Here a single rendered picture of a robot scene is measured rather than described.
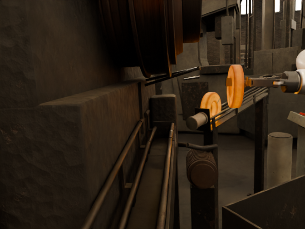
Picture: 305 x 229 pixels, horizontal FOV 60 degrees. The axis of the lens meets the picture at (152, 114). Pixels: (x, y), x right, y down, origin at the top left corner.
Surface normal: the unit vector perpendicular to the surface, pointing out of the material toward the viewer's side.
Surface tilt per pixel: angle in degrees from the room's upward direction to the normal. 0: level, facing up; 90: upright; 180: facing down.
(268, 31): 90
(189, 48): 90
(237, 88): 89
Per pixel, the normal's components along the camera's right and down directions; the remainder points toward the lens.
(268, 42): -0.11, 0.18
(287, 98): 0.15, 0.17
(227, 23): -0.34, 0.18
